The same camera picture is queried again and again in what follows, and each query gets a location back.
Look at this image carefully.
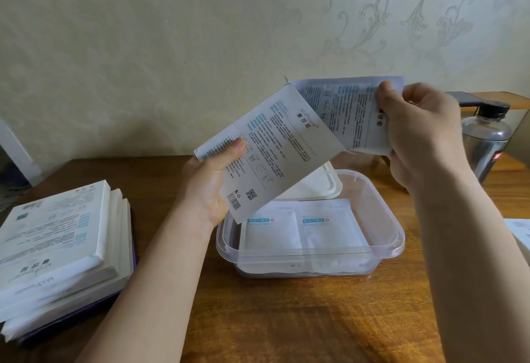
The person's left hand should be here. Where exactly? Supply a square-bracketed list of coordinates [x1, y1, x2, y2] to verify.
[178, 138, 247, 229]

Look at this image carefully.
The person's right hand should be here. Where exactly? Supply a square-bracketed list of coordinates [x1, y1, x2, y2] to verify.
[375, 81, 469, 196]

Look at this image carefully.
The white box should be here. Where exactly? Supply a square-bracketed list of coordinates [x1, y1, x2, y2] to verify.
[193, 83, 347, 225]
[503, 218, 530, 262]

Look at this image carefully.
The clear plastic container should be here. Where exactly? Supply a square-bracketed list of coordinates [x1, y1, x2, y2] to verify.
[215, 169, 406, 280]

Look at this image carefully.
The white container lid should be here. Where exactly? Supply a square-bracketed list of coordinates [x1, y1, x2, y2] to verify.
[273, 161, 343, 201]

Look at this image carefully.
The stack of white boxes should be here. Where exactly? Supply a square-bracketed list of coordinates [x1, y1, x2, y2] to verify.
[0, 180, 137, 345]

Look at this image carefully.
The person's right forearm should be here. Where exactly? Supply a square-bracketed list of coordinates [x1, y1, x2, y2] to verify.
[407, 164, 530, 363]

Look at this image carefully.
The person's left forearm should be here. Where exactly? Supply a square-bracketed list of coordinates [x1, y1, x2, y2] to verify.
[76, 205, 216, 363]

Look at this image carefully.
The black smartphone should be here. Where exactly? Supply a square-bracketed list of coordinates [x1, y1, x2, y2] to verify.
[445, 91, 487, 107]

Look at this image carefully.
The clear bottle with black cap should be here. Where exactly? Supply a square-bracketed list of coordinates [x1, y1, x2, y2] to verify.
[460, 101, 513, 185]

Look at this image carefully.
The small wooden desk shelf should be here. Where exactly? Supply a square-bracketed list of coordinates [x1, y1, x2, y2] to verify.
[471, 91, 530, 173]

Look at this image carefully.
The white bookshelf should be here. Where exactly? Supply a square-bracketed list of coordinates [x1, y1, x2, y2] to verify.
[0, 118, 36, 187]

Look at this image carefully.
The dark blue bundle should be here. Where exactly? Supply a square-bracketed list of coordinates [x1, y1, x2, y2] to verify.
[0, 159, 30, 194]

